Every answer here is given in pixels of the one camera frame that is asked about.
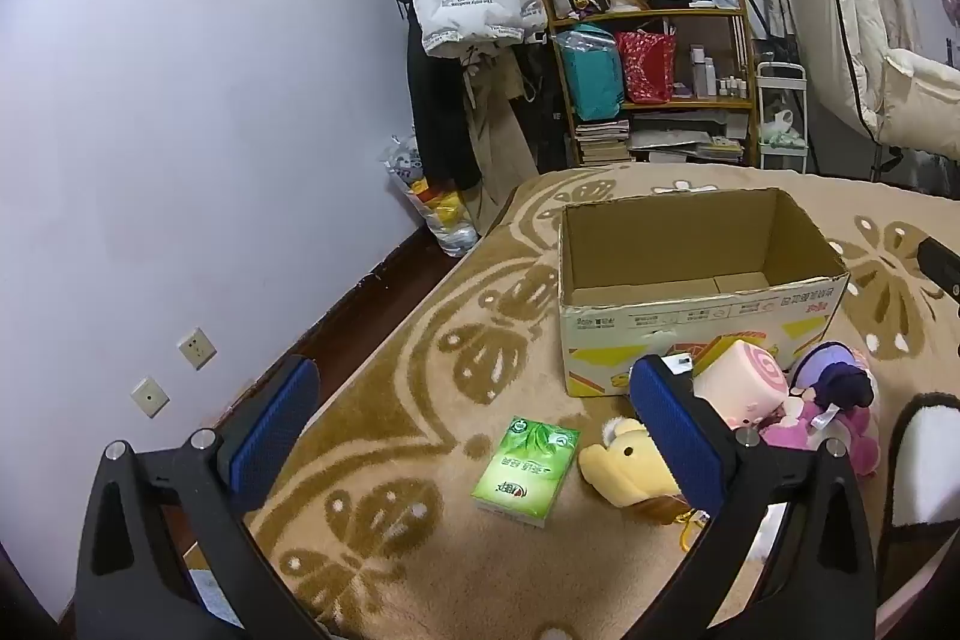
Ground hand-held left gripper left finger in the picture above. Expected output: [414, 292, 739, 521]
[73, 351, 323, 640]

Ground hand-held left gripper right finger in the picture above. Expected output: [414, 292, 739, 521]
[628, 353, 878, 640]

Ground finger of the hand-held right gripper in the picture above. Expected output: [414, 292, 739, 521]
[918, 238, 960, 305]

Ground yellow dog plush toy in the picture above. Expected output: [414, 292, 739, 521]
[579, 416, 710, 528]

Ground pink bear plush toy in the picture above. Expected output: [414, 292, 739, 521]
[759, 347, 880, 477]

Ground cardboard box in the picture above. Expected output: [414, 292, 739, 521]
[559, 188, 851, 397]

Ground pink roll plush toy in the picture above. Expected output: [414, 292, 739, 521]
[694, 340, 790, 431]

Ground green tissue pack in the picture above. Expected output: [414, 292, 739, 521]
[471, 415, 582, 530]

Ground purple haired plush doll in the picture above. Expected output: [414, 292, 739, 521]
[791, 342, 877, 412]

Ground black and white slipper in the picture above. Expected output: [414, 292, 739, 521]
[877, 392, 960, 603]

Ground white trolley cart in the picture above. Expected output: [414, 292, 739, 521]
[756, 61, 809, 172]

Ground clear plastic bag of toys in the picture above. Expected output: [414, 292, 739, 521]
[386, 137, 481, 259]

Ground pile of papers and magazines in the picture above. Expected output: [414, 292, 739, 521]
[630, 111, 751, 165]

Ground stack of books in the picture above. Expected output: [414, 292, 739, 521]
[574, 119, 631, 165]

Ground white bottle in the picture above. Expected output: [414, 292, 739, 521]
[691, 46, 717, 97]

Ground beige hanging coat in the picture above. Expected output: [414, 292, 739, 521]
[461, 47, 542, 236]

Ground black hanging garment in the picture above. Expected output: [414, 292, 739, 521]
[406, 25, 482, 193]
[517, 40, 571, 172]

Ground red patterned bag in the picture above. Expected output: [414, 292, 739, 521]
[616, 29, 676, 103]

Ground teal bag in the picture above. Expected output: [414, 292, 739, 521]
[555, 26, 625, 121]

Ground wooden shelf unit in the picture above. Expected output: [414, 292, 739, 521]
[544, 0, 758, 167]

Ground wall power socket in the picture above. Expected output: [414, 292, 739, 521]
[177, 326, 218, 371]

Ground wall cable socket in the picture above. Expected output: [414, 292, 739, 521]
[130, 376, 170, 418]

